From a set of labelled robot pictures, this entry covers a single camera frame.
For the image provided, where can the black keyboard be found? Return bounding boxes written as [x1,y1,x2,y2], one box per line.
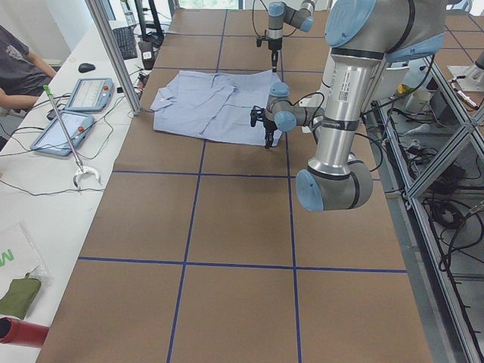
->
[112,26,138,60]

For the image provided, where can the light blue striped shirt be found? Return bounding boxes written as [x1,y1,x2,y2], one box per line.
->
[150,70,280,146]

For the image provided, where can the green cloth pouch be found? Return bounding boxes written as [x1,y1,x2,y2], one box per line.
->
[1,278,42,320]

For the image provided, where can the upper teach pendant tablet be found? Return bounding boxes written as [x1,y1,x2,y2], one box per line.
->
[65,78,113,112]

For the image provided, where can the lower teach pendant tablet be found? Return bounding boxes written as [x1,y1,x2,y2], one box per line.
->
[30,110,95,157]

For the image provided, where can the aluminium frame post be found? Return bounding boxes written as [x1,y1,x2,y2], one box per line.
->
[85,0,142,116]

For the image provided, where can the black computer mouse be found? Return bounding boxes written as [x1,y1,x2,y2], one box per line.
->
[78,63,96,73]

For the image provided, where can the red cylinder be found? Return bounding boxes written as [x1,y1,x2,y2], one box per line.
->
[1,317,49,348]

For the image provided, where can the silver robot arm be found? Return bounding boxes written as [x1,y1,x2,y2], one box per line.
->
[250,1,447,212]
[251,0,318,73]

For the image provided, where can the reacher grabber stick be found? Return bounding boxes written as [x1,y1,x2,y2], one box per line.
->
[43,85,101,190]

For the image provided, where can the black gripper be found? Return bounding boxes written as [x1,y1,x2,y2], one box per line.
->
[256,36,282,73]
[250,106,278,149]

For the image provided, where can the teach pendant tablet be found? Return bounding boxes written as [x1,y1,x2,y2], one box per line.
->
[30,110,95,157]
[65,78,113,112]

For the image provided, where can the seated person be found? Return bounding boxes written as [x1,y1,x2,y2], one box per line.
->
[1,26,57,111]

